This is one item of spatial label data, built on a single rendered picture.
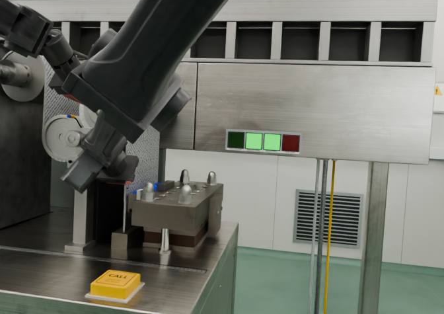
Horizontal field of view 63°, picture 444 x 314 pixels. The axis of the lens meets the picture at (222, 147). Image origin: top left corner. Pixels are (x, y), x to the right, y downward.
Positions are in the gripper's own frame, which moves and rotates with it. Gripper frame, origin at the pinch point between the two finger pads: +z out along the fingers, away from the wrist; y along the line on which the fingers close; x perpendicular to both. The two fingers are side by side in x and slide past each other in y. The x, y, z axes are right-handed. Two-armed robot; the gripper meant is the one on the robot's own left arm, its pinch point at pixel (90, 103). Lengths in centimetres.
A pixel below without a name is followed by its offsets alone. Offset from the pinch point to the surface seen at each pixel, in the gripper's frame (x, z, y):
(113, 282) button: -40.0, 5.5, 17.1
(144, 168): -3.5, 24.3, 6.7
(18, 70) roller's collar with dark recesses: 6.1, -5.7, -20.0
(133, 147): -3.4, 13.5, 7.2
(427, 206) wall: 113, 261, 168
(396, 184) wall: 127, 249, 141
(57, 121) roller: -0.8, 6.2, -12.6
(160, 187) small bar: -6.9, 28.6, 11.3
